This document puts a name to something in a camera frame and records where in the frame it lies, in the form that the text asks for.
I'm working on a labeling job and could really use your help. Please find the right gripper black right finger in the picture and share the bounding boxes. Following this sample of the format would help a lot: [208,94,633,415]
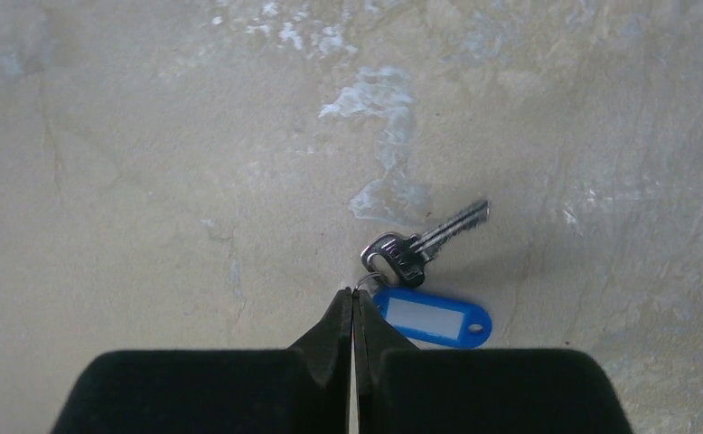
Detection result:
[352,289,633,433]

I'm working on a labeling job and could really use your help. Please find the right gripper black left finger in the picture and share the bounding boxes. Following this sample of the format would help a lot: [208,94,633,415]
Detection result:
[52,289,352,433]

